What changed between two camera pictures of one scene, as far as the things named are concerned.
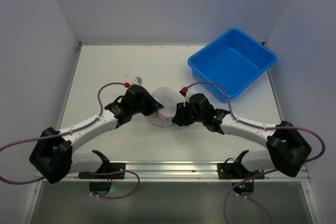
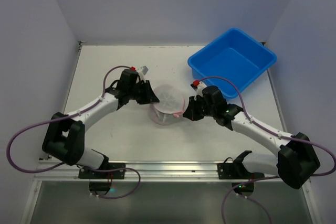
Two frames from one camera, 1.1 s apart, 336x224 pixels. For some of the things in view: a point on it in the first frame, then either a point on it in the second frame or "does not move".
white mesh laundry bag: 169,98 does not move
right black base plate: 229,171 does not move
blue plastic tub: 234,61 does not move
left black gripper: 148,100 → 143,92
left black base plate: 112,167 does not move
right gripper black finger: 184,116 → 195,110
